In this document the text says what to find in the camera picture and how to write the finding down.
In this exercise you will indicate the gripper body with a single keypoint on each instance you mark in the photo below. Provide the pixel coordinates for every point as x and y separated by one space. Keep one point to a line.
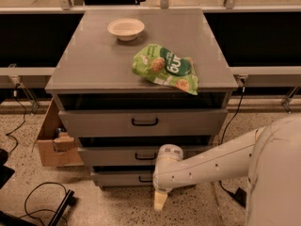
164 184

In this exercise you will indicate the grey bottom drawer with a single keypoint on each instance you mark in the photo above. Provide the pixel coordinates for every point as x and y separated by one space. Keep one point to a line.
122 178

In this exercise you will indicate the grey drawer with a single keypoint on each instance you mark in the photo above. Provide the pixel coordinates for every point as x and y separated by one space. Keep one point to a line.
122 178
143 123
119 156

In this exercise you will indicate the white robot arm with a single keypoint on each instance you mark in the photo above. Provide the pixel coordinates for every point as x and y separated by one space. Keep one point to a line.
270 159

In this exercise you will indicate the grey middle drawer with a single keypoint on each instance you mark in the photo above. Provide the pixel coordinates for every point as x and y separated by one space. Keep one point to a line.
119 156

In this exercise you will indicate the grey top drawer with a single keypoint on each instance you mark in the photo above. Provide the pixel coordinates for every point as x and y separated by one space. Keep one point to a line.
143 123

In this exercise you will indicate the grey drawer cabinet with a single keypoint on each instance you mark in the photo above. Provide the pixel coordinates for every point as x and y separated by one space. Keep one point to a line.
97 74

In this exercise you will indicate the black power adapter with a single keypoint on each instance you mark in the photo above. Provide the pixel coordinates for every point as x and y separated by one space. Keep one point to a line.
240 197

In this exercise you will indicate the black stand leg left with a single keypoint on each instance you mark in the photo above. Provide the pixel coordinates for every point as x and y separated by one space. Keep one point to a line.
69 200

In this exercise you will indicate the brown cardboard box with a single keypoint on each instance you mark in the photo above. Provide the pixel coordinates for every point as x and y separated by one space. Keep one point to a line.
55 146

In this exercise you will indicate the green snack bag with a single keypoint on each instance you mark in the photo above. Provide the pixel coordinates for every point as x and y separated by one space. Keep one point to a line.
162 67

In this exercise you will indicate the white paper bowl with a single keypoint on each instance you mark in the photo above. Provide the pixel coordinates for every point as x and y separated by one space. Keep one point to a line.
125 29

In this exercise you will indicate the metal bracket right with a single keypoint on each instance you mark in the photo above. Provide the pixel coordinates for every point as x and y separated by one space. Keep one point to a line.
288 98

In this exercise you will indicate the metal bracket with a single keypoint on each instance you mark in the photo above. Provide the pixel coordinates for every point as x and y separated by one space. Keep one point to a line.
18 83
288 98

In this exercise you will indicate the metal bracket left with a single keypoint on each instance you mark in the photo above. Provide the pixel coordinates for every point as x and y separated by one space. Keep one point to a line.
18 83

